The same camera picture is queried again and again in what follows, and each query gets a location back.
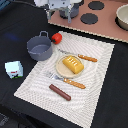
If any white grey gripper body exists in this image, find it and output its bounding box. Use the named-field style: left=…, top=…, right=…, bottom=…
left=34, top=0, right=82, bottom=10

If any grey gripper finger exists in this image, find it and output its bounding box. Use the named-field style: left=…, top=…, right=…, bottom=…
left=67, top=8, right=71, bottom=23
left=46, top=10, right=53, bottom=20

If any red toy pepper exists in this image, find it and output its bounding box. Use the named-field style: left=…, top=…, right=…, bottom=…
left=51, top=33, right=62, bottom=44

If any yellow toy pastry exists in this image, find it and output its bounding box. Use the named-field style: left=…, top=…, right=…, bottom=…
left=62, top=56, right=84, bottom=74

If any brown toy sausage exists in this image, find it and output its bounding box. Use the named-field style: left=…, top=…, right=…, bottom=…
left=49, top=84, right=71, bottom=101

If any small grey saucepan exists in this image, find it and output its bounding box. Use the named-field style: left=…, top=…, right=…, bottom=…
left=59, top=3, right=79, bottom=20

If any pink toy stove board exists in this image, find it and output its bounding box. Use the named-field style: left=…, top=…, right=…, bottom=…
left=48, top=0, right=128, bottom=43

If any large grey pot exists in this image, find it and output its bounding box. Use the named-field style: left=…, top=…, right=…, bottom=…
left=27, top=31, right=53, bottom=61

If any cream bowl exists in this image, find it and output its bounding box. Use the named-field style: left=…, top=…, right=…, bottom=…
left=116, top=4, right=128, bottom=30

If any round beige plate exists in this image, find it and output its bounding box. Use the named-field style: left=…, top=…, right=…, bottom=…
left=56, top=55, right=83, bottom=78

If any small milk carton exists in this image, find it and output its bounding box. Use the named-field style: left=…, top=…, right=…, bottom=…
left=5, top=61, right=23, bottom=79

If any beige woven placemat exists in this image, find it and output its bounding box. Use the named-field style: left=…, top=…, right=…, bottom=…
left=14, top=31, right=114, bottom=128

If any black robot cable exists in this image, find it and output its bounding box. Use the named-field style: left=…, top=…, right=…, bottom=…
left=9, top=0, right=38, bottom=7

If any knife with orange handle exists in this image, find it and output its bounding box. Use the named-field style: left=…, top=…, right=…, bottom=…
left=58, top=49, right=98, bottom=62

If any fork with orange handle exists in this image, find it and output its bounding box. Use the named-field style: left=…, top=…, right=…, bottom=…
left=46, top=72, right=86, bottom=89

